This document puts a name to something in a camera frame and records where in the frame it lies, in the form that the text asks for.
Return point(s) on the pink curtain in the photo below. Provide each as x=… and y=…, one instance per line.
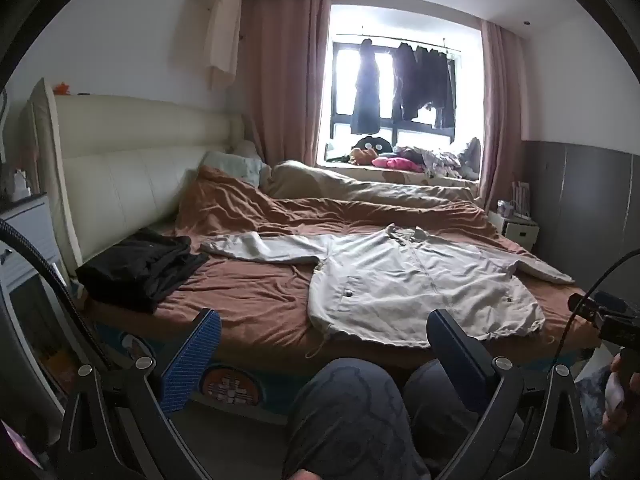
x=500, y=110
x=285, y=85

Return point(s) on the brown duvet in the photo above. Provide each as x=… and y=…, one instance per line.
x=250, y=310

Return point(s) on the pink cloth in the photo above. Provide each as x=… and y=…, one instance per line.
x=395, y=162

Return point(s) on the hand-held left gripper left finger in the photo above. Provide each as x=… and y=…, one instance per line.
x=192, y=360

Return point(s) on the window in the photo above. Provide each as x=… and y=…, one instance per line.
x=345, y=85

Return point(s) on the cream padded headboard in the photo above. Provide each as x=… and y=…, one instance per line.
x=125, y=160

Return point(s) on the black clothes pile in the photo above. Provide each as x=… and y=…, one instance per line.
x=140, y=270

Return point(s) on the pale green pillow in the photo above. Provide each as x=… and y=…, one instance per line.
x=235, y=166

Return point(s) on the beige cloth cover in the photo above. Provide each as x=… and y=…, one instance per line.
x=222, y=35

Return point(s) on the pile of mixed clothes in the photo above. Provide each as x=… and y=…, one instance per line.
x=440, y=160

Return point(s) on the person's right hand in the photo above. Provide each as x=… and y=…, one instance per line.
x=622, y=410

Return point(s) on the person's left leg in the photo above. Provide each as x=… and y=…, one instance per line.
x=350, y=420

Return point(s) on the grey shaggy rug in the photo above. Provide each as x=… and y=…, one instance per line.
x=592, y=390

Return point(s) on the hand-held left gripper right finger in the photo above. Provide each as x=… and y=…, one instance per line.
x=452, y=355

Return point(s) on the beige duvet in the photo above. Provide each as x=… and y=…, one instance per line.
x=325, y=182

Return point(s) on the white nightstand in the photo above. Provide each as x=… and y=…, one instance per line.
x=520, y=232

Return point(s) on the black plush toy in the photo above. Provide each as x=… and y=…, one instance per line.
x=372, y=144

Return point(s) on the brown plush toy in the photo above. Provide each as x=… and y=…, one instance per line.
x=360, y=156

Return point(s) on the white bedside cabinet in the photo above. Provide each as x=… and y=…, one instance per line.
x=30, y=230

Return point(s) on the white pillow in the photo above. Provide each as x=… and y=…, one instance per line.
x=246, y=149

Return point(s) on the blue printed bed sheet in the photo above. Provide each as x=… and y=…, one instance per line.
x=230, y=385

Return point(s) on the orange toy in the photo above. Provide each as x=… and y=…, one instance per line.
x=63, y=88

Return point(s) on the pink striped box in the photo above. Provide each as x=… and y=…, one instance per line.
x=521, y=197

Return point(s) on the dark hanging shirt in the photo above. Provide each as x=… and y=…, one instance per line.
x=404, y=85
x=435, y=85

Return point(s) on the beige jacket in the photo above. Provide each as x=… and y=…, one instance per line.
x=400, y=285

